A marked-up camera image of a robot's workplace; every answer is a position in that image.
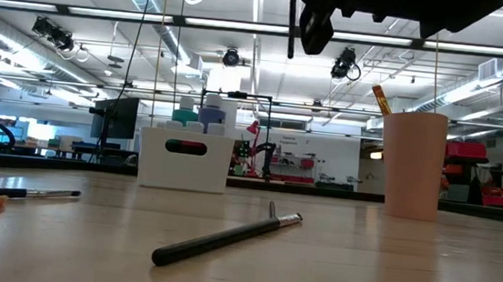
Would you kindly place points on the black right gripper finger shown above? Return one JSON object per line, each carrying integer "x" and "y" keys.
{"x": 317, "y": 30}

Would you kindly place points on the large purple paint bottle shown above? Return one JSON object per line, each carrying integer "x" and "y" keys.
{"x": 211, "y": 117}

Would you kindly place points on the small red paint bottle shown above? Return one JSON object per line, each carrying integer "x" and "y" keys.
{"x": 194, "y": 127}

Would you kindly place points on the large teal paint bottle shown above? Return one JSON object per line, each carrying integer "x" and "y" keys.
{"x": 186, "y": 117}

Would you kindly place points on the orange plastic cup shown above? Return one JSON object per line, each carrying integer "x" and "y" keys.
{"x": 413, "y": 173}

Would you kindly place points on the white plastic bin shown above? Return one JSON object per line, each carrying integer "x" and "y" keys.
{"x": 212, "y": 174}

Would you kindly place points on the black background robot arm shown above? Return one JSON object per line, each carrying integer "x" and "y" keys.
{"x": 270, "y": 152}

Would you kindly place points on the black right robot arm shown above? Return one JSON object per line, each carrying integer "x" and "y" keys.
{"x": 463, "y": 13}

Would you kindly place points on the red desk lamp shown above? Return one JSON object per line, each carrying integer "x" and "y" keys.
{"x": 252, "y": 127}

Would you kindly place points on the row of red parts bins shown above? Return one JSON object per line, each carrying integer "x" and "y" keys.
{"x": 307, "y": 162}

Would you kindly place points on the white air vent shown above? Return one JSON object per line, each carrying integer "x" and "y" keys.
{"x": 488, "y": 69}

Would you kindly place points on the red storage bins on shelf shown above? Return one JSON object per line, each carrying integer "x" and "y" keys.
{"x": 465, "y": 149}

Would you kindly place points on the black monitor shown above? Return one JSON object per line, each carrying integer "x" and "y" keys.
{"x": 119, "y": 118}

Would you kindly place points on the red storage bin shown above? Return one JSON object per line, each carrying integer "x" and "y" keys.
{"x": 497, "y": 200}

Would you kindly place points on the black overhead camera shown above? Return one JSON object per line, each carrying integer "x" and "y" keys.
{"x": 344, "y": 63}

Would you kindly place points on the round black ceiling camera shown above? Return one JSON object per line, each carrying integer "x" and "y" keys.
{"x": 231, "y": 58}

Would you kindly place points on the black stand frame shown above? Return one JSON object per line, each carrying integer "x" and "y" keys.
{"x": 237, "y": 95}

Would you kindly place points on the silver air duct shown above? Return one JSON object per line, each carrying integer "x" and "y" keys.
{"x": 8, "y": 46}
{"x": 460, "y": 97}

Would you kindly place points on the black ceiling camera cluster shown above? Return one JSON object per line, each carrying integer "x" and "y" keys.
{"x": 55, "y": 35}

